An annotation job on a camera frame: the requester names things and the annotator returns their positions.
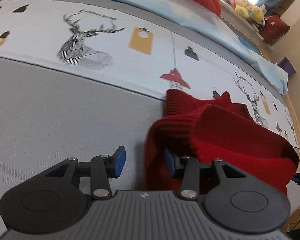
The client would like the dark red knit sweater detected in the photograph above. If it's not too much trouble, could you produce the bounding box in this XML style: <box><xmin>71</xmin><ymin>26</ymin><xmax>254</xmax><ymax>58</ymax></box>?
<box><xmin>144</xmin><ymin>89</ymin><xmax>299</xmax><ymax>193</ymax></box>

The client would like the grey printed bed sheet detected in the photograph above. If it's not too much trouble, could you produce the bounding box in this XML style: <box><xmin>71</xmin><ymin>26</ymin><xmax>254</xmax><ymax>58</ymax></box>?
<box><xmin>0</xmin><ymin>0</ymin><xmax>299</xmax><ymax>239</ymax></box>

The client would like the dark red cushion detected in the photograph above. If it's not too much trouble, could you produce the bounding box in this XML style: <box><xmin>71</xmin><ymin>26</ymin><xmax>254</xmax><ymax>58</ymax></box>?
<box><xmin>259</xmin><ymin>15</ymin><xmax>290</xmax><ymax>46</ymax></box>

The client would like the yellow plush toy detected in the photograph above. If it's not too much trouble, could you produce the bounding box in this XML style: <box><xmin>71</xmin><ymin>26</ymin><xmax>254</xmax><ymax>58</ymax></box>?
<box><xmin>233</xmin><ymin>0</ymin><xmax>266</xmax><ymax>29</ymax></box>

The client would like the purple paper bag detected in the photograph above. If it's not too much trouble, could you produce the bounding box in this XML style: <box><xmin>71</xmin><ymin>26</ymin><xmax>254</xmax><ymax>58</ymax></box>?
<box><xmin>277</xmin><ymin>57</ymin><xmax>296</xmax><ymax>79</ymax></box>

